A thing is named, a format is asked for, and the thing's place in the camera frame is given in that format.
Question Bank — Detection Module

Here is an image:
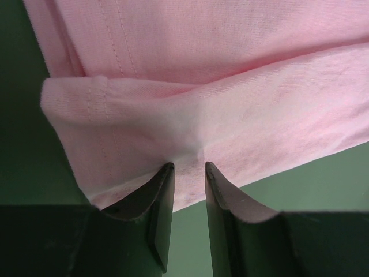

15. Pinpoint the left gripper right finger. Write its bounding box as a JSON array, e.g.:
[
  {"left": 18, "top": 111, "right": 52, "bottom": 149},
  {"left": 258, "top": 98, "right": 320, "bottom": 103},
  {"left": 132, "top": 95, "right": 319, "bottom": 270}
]
[{"left": 205, "top": 162, "right": 368, "bottom": 276}]

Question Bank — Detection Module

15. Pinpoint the pink t shirt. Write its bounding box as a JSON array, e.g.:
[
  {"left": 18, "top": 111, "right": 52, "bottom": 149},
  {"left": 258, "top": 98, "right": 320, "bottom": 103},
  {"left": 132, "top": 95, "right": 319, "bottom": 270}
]
[{"left": 24, "top": 1, "right": 368, "bottom": 211}]

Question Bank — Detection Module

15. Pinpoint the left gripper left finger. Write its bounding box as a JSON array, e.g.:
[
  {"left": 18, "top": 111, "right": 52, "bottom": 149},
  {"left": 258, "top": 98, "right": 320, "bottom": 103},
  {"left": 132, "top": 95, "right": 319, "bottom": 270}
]
[{"left": 1, "top": 163, "right": 175, "bottom": 276}]

